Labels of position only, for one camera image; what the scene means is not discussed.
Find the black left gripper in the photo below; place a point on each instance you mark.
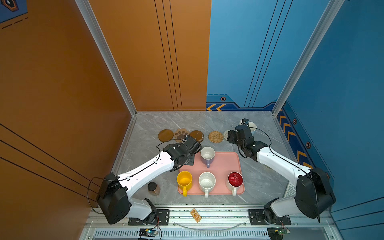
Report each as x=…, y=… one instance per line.
x=191, y=162

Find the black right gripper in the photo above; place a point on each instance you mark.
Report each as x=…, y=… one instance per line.
x=231, y=136

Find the light blue mug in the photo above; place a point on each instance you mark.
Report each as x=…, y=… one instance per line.
x=253, y=127

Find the multicolour woven round coaster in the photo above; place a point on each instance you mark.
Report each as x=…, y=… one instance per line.
x=225, y=134

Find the cork paw print coaster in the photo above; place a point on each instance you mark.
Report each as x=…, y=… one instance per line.
x=180, y=134

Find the dark brown round coaster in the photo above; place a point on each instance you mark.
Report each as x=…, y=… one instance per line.
x=197, y=135

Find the purple mug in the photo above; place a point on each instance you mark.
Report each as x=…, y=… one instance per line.
x=207, y=156

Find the yellow mug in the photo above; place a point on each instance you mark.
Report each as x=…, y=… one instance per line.
x=185, y=182

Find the light round wooden coaster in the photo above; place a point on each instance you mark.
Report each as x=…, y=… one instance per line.
x=165, y=135

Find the woven rattan round coaster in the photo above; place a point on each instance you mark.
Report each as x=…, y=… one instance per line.
x=216, y=137

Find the white mug red inside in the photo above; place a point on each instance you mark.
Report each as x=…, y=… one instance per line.
x=234, y=181

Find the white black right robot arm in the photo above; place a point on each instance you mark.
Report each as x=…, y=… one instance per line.
x=314, y=193

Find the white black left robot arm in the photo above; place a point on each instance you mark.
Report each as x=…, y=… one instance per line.
x=115, y=196

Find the white speckled mug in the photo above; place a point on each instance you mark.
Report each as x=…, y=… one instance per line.
x=207, y=182

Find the pink rectangular tray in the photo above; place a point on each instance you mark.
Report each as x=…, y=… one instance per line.
x=223, y=164

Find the brown lidded small jar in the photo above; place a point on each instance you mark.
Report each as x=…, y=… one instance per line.
x=154, y=188

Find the small brown circuit board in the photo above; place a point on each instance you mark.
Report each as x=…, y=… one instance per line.
x=197, y=217

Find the white calculator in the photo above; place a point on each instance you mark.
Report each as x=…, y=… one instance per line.
x=290, y=191

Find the green controller board left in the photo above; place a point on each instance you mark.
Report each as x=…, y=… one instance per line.
x=148, y=234

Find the black controller board right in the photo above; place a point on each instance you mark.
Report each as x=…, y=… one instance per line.
x=274, y=234

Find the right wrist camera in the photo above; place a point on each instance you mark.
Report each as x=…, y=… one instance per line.
x=245, y=122

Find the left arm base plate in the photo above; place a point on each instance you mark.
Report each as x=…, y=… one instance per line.
x=159, y=217

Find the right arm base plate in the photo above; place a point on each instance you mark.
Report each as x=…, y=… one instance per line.
x=255, y=216

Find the aluminium corner post right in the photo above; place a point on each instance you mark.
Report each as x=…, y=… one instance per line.
x=318, y=34

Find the aluminium corner post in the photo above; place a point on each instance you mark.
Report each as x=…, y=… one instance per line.
x=318, y=34
x=101, y=42

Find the aluminium corner post left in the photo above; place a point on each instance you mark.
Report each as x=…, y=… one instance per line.
x=101, y=42

